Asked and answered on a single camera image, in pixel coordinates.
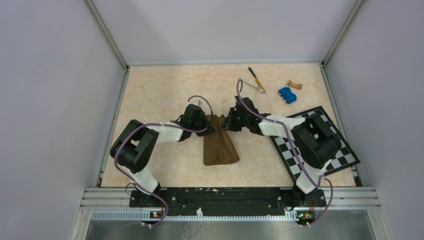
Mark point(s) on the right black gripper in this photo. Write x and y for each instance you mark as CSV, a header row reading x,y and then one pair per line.
x,y
228,124

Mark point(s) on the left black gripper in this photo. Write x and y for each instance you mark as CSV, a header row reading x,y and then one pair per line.
x,y
203,117

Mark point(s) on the brown cloth napkin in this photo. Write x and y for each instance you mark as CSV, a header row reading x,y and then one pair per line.
x,y
218,147

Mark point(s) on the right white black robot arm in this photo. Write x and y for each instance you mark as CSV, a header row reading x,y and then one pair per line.
x,y
311,141

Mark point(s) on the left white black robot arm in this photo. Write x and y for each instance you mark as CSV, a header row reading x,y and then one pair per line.
x,y
132,150

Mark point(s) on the blue toy car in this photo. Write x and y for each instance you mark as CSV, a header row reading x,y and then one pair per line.
x,y
287,95

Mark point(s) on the black white checkerboard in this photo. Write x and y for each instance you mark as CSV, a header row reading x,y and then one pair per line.
x,y
344,158

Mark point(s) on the small brown wooden piece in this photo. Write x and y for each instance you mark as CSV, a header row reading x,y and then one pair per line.
x,y
297,86

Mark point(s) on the black-handled knife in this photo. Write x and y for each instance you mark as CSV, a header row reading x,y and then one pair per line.
x,y
255,78

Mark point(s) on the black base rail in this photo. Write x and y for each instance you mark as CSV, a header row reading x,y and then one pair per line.
x,y
227,201

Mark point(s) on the aluminium frame rail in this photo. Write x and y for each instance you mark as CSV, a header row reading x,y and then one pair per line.
x,y
355,198

